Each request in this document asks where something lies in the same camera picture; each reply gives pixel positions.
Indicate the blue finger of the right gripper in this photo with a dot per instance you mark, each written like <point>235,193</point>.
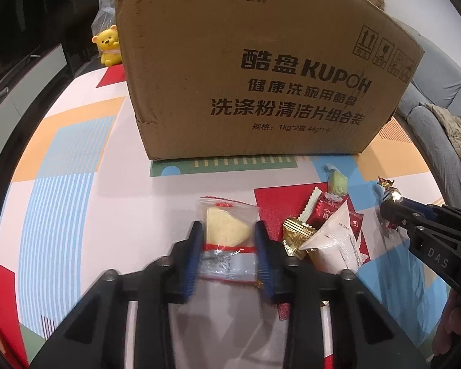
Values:
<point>407,214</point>

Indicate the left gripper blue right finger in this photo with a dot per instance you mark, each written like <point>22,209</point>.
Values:
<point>288,280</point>

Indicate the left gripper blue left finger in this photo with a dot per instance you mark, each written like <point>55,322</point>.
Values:
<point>168,280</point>

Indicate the gold foil twisted candy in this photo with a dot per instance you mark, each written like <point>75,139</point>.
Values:
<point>390,195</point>

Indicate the clear packaged yellow cake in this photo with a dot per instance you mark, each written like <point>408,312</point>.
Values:
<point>229,248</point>

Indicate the person's right hand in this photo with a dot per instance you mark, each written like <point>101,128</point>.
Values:
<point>450,323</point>

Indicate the gold wrapped candy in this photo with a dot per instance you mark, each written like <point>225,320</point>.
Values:
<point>296,233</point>

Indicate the white triangular snack packet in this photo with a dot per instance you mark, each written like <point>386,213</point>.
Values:
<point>334,248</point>

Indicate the red snack packet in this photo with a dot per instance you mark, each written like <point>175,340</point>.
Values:
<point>319,208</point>

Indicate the beige blanket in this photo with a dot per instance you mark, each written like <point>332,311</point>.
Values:
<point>450,123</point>

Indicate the green wrapped candy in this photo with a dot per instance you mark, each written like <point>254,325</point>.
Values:
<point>337,183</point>

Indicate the grey curved sofa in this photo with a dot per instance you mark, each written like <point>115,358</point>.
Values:
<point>434,90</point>

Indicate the brown cardboard box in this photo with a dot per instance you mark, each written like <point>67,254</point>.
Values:
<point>221,78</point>

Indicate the yellow bear figurine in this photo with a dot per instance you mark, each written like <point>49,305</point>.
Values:
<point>108,46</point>

